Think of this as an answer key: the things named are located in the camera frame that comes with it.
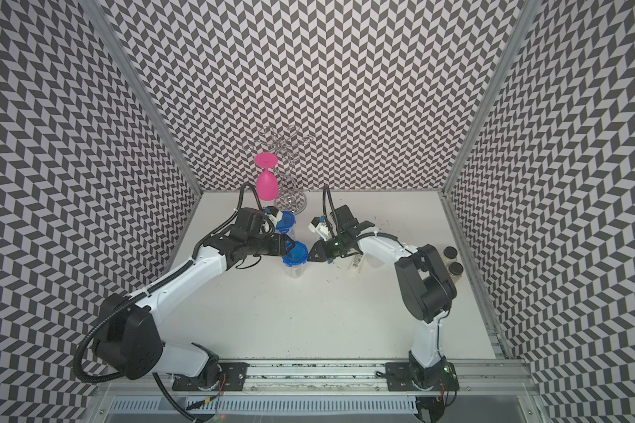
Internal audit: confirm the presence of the clear cup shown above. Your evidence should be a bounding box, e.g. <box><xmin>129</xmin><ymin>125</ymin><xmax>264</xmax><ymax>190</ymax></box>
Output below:
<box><xmin>285</xmin><ymin>263</ymin><xmax>308</xmax><ymax>280</ymax></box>

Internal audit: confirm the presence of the brown spice jar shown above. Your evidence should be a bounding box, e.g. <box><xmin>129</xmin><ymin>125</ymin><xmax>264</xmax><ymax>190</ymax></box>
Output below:
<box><xmin>446</xmin><ymin>262</ymin><xmax>465</xmax><ymax>284</ymax></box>

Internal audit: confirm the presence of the green herb spice jar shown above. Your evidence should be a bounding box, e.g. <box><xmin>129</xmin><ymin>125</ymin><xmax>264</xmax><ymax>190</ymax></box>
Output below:
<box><xmin>443</xmin><ymin>246</ymin><xmax>459</xmax><ymax>260</ymax></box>

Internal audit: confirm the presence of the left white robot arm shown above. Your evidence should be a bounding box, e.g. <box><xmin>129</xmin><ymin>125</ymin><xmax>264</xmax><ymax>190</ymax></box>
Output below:
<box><xmin>72</xmin><ymin>183</ymin><xmax>296</xmax><ymax>390</ymax></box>

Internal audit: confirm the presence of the white bottle by cup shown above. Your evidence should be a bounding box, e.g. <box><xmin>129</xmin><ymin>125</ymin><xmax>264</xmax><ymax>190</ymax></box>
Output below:
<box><xmin>349</xmin><ymin>257</ymin><xmax>362</xmax><ymax>273</ymax></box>

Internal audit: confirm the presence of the blue lid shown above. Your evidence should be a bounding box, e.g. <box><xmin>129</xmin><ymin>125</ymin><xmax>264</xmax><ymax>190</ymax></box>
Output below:
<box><xmin>282</xmin><ymin>241</ymin><xmax>309</xmax><ymax>267</ymax></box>
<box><xmin>275</xmin><ymin>211</ymin><xmax>296</xmax><ymax>238</ymax></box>

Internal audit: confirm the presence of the pink plastic wine glass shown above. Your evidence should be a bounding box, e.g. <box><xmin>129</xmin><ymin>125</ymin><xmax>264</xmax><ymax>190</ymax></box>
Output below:
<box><xmin>254</xmin><ymin>153</ymin><xmax>280</xmax><ymax>202</ymax></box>

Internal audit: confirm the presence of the chrome glass holder stand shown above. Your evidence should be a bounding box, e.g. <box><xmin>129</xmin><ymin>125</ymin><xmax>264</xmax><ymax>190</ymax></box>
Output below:
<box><xmin>247</xmin><ymin>126</ymin><xmax>313</xmax><ymax>215</ymax></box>

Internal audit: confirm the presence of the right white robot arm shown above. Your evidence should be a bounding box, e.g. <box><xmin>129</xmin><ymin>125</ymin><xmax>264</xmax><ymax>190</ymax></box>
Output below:
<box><xmin>308</xmin><ymin>186</ymin><xmax>460</xmax><ymax>394</ymax></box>

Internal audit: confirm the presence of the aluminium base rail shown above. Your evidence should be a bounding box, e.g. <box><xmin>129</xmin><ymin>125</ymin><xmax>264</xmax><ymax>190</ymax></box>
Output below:
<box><xmin>105</xmin><ymin>358</ymin><xmax>541</xmax><ymax>398</ymax></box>

